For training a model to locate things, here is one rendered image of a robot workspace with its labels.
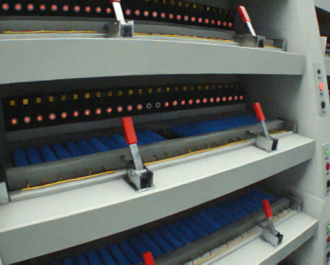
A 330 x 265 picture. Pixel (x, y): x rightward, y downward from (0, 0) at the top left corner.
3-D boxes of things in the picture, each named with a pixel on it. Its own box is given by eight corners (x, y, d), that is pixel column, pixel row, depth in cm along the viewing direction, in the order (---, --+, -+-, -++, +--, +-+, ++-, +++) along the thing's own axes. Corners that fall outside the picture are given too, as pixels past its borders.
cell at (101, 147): (99, 146, 46) (115, 161, 41) (88, 148, 45) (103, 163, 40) (98, 136, 45) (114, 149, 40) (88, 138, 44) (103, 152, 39)
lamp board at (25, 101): (245, 103, 68) (247, 82, 66) (5, 132, 39) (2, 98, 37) (242, 102, 69) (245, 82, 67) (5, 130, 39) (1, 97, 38)
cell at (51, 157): (51, 154, 41) (61, 171, 36) (40, 156, 40) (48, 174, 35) (50, 144, 41) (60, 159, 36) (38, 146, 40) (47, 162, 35)
